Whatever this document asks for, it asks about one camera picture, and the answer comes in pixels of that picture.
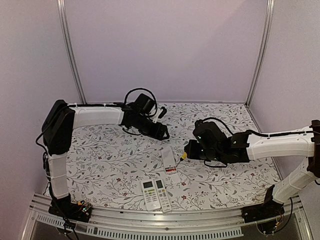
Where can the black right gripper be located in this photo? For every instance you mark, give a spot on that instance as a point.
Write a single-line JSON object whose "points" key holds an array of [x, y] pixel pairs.
{"points": [[191, 152]]}

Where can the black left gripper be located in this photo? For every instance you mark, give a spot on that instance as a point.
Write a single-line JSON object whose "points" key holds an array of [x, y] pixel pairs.
{"points": [[159, 133]]}

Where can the yellow handled screwdriver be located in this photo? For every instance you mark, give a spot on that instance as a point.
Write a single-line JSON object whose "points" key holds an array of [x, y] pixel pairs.
{"points": [[183, 157]]}

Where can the white remote with back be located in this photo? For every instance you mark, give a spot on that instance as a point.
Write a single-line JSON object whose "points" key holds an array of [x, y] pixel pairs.
{"points": [[168, 160]]}

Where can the narrow white remote control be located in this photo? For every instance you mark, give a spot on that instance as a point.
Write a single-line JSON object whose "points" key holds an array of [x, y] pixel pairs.
{"points": [[163, 196]]}

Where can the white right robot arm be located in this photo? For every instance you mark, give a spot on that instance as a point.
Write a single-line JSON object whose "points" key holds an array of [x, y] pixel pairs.
{"points": [[243, 147]]}

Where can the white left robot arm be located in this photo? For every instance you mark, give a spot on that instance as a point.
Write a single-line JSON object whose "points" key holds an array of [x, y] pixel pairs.
{"points": [[57, 130]]}

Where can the white remote with green buttons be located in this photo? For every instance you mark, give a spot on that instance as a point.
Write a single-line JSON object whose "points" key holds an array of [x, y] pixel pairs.
{"points": [[150, 195]]}

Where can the white battery cover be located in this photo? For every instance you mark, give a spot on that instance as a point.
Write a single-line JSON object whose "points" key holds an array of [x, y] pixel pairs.
{"points": [[175, 178]]}

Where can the floral patterned table mat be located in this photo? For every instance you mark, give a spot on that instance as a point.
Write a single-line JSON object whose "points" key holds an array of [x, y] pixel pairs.
{"points": [[105, 166]]}

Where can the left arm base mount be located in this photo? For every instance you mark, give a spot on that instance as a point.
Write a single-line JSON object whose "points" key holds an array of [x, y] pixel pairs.
{"points": [[80, 212]]}

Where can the aluminium front rail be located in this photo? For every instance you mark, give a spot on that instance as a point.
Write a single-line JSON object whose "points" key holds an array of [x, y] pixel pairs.
{"points": [[123, 224]]}

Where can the left aluminium corner post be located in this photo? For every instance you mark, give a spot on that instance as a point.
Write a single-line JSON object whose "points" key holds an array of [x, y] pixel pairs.
{"points": [[62, 13]]}

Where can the aluminium corner post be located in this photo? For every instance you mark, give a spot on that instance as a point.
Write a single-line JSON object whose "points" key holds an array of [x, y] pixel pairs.
{"points": [[262, 51], [62, 13]]}

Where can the right aluminium corner post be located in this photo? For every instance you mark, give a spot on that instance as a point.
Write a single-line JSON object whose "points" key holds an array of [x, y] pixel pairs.
{"points": [[262, 51]]}

